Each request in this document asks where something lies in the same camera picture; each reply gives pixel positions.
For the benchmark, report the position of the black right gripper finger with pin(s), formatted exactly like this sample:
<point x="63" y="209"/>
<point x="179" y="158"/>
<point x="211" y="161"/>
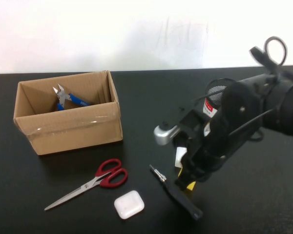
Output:
<point x="185" y="181"/>
<point x="201" y="174"/>

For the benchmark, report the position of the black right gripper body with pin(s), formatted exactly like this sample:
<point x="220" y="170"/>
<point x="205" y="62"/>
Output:
<point x="210" y="151"/>

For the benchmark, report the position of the white earbuds case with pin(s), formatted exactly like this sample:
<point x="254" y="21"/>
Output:
<point x="129" y="204"/>

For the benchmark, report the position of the yellow block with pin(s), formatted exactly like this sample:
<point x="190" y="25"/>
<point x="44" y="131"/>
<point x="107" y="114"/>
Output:
<point x="192" y="186"/>

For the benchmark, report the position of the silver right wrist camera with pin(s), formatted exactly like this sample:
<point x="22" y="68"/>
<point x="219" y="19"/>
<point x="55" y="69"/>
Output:
<point x="163" y="136"/>

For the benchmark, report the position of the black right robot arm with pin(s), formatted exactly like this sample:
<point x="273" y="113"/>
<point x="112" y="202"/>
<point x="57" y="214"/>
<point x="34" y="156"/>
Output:
<point x="283" y="109"/>

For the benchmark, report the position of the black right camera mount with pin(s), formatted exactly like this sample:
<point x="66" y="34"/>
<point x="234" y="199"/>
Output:
<point x="193" y="122"/>

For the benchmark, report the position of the white block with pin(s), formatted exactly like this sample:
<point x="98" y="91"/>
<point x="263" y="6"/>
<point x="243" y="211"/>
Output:
<point x="180" y="156"/>

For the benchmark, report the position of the black mesh pen holder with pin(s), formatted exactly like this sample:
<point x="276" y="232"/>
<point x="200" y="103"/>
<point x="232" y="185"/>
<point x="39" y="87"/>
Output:
<point x="211" y="107"/>

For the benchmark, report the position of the brown cardboard box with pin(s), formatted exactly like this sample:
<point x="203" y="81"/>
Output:
<point x="75" y="132"/>

